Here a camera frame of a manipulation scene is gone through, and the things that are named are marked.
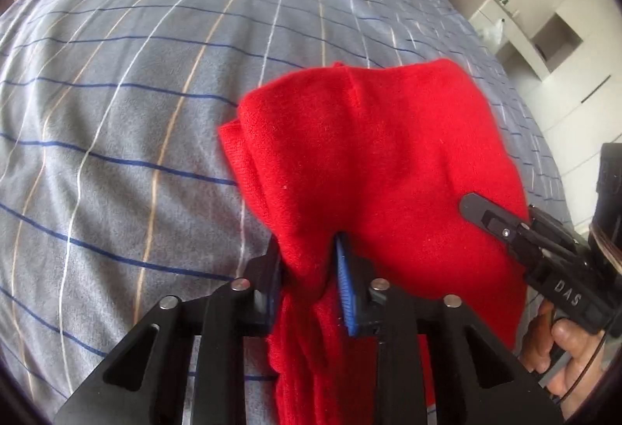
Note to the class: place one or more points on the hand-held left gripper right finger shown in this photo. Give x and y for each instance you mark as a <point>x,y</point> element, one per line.
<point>347,294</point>

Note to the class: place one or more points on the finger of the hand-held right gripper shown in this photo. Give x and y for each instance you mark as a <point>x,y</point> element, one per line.
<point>481,210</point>

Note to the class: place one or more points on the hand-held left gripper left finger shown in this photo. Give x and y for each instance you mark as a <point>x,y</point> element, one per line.
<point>265,281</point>

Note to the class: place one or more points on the red sweater with white print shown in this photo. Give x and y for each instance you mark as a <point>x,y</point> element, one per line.
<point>379,153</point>

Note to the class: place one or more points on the person's right hand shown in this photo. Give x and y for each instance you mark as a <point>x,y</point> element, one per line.
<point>580,357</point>

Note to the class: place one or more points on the clear plastic bag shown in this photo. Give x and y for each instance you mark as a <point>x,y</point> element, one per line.
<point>492,33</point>

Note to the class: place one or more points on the white bedside cabinet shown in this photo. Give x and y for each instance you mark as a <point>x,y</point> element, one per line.
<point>481,7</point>

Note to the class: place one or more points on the grey plaid blanket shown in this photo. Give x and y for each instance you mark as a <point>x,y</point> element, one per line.
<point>146,114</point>

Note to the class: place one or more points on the white wardrobe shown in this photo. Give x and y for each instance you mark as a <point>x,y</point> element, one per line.
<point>573,16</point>

